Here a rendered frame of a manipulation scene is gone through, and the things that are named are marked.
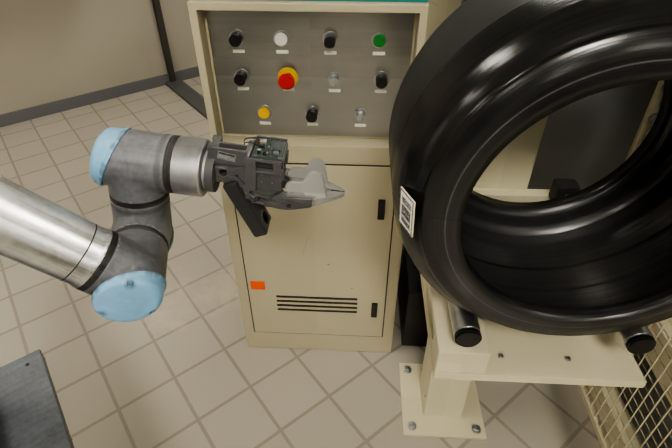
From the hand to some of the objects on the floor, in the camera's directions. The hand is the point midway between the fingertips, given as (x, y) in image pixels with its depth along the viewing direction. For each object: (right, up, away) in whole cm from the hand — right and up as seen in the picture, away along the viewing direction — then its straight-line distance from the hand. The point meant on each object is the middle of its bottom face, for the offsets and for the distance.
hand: (336, 196), depth 76 cm
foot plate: (+36, -71, +91) cm, 121 cm away
